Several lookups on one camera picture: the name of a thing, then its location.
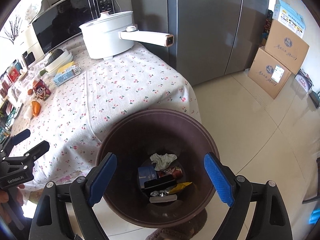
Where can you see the dark green squash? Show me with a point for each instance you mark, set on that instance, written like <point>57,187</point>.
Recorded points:
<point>54,55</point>

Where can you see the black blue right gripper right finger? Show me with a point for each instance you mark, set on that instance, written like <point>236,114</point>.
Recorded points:
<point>270,219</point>

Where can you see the stacked white plates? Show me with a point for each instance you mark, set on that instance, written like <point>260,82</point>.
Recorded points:
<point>66,57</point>

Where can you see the green dustpan broom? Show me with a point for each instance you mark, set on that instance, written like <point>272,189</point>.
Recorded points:
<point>314,98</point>

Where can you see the red cartoon drink can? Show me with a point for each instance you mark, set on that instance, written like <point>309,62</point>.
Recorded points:
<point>41,89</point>

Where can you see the white electric cooking pot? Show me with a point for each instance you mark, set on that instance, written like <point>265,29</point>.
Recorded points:
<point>110,35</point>

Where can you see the lower cardboard box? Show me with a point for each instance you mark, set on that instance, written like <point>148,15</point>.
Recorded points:
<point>268,73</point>

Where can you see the light blue printed box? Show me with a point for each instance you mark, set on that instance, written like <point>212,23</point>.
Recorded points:
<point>288,17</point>

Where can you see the white tissue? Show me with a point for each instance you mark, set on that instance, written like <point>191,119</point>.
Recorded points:
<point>28,115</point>

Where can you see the upper cardboard box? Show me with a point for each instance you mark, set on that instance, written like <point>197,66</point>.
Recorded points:
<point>285,46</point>

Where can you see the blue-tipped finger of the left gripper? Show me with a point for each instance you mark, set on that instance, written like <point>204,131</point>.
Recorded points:
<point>18,138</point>

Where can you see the orange peel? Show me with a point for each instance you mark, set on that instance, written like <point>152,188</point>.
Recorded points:
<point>36,107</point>

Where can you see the light blue milk carton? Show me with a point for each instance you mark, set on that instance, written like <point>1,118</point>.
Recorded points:
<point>65,74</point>

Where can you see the red labelled jar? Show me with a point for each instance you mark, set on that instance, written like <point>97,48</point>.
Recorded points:
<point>12,73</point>

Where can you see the brown round trash bin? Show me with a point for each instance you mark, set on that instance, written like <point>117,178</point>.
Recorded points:
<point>134,140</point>

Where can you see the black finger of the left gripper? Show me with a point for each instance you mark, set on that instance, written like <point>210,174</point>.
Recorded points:
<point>36,152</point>

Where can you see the yellow napkin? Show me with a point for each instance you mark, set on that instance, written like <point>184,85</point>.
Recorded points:
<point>66,66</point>

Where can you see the cardboard box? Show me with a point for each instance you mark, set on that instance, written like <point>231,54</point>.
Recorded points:
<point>268,73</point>
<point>285,46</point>

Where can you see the cherry pattern tablecloth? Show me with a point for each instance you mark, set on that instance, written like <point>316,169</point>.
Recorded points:
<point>78,115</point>

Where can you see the black plastic food tray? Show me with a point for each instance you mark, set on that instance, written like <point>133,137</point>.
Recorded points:
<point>162,182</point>

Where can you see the white bag on floor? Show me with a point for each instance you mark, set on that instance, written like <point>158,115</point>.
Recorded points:
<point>304,80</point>

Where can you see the grey refrigerator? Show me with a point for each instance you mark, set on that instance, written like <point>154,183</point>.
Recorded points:
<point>213,38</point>

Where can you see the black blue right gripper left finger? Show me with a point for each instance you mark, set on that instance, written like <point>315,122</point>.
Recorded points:
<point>51,220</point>

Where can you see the black microwave oven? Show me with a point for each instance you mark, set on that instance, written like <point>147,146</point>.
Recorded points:
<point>62,21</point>

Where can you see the blue cookie box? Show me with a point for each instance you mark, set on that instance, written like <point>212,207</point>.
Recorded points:
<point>146,173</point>

